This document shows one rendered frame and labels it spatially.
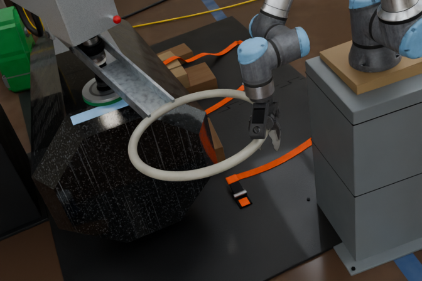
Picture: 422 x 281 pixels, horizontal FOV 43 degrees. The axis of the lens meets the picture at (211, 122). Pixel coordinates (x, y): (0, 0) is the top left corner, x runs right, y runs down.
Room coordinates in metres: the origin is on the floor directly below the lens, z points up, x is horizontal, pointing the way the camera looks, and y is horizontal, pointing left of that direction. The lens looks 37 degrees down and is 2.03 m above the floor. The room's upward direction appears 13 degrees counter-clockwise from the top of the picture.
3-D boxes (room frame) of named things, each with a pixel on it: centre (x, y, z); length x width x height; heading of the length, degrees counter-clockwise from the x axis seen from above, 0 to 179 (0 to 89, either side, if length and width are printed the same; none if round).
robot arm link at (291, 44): (1.39, -0.27, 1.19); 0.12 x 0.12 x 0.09; 17
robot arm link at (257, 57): (1.35, -0.17, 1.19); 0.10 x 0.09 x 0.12; 107
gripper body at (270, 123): (1.34, -0.17, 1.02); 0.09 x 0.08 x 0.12; 153
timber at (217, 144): (2.39, 0.04, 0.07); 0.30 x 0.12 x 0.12; 8
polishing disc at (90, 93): (1.96, 0.40, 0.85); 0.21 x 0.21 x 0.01
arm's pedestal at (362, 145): (1.66, -0.65, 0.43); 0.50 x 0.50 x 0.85; 9
